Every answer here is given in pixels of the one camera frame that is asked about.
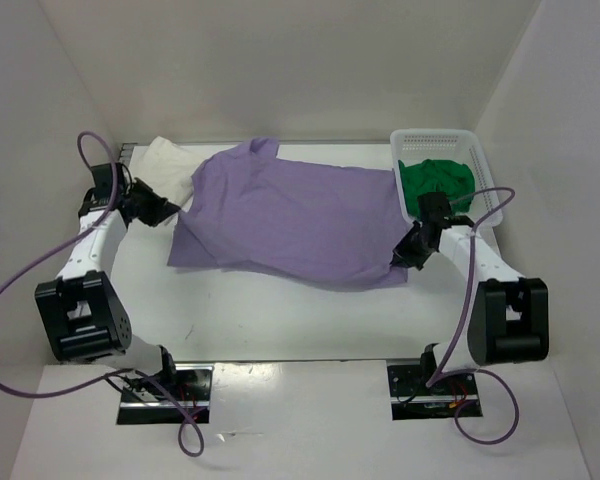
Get white t shirt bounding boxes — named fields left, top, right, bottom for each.
left=130, top=136, right=205, bottom=207

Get purple t shirt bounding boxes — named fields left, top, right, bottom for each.
left=167, top=138, right=408, bottom=290

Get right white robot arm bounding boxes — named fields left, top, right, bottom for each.
left=392, top=192, right=549, bottom=393

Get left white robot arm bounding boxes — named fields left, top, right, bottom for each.
left=34, top=163, right=180, bottom=400

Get green t shirt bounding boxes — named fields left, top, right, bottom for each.
left=398, top=159, right=476, bottom=220

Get white plastic basket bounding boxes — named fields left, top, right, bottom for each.
left=390, top=128, right=495, bottom=223

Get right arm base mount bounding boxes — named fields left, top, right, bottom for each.
left=386, top=359, right=483, bottom=421

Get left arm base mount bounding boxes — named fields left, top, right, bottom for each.
left=109, top=363, right=213, bottom=426

